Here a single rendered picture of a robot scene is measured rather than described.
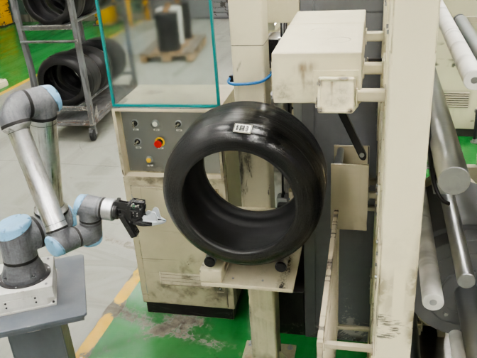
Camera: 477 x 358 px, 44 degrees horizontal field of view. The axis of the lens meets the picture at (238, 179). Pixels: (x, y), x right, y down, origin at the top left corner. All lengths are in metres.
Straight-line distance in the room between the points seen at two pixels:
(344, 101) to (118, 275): 2.66
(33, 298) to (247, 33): 1.45
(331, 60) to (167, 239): 1.83
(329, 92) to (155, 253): 1.94
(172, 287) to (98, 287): 0.65
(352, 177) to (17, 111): 1.33
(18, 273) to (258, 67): 1.36
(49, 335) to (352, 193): 1.51
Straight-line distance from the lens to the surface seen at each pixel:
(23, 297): 2.74
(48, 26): 5.94
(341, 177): 2.36
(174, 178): 2.10
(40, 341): 2.91
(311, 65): 1.64
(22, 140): 2.43
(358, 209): 2.43
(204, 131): 2.03
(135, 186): 3.11
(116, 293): 3.78
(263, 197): 2.53
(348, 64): 1.63
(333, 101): 1.56
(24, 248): 2.71
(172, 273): 3.33
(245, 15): 2.28
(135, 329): 3.47
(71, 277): 2.92
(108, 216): 2.39
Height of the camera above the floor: 2.18
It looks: 26 degrees down
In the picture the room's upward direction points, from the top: 4 degrees counter-clockwise
